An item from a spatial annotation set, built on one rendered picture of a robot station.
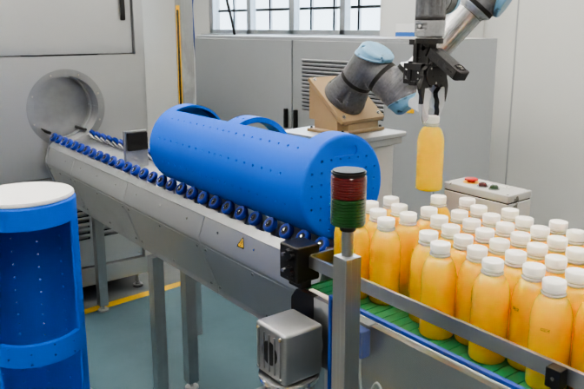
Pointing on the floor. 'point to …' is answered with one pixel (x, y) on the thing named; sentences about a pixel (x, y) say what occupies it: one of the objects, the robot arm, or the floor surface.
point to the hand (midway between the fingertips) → (431, 118)
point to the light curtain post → (186, 73)
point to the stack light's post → (346, 321)
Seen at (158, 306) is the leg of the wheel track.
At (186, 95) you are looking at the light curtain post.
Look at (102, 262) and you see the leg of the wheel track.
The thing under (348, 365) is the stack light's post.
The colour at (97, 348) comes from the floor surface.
